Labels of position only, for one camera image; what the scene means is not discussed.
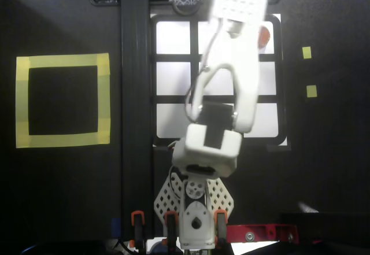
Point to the black ribbed rail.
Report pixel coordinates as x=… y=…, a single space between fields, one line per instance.
x=136 y=93

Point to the brown cylinder puck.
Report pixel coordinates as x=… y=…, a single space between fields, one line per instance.
x=264 y=36

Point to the blue tape piece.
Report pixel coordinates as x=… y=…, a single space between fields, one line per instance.
x=116 y=227

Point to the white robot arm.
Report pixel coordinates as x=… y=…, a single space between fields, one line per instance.
x=245 y=78

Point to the white perforated base plate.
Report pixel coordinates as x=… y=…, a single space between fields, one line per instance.
x=164 y=200

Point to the small yellow tape piece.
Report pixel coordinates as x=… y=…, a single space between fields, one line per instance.
x=306 y=52
x=311 y=91

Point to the black grid frame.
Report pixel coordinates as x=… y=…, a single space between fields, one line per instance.
x=173 y=57

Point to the red bracket with bolt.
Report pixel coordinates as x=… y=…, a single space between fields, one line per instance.
x=260 y=231

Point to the yellow tape square outline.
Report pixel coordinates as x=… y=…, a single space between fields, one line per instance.
x=57 y=59

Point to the white paper sheet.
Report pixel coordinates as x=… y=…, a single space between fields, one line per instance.
x=173 y=36

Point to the orange black clamp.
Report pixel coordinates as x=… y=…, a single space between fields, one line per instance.
x=221 y=223
x=171 y=226
x=138 y=226

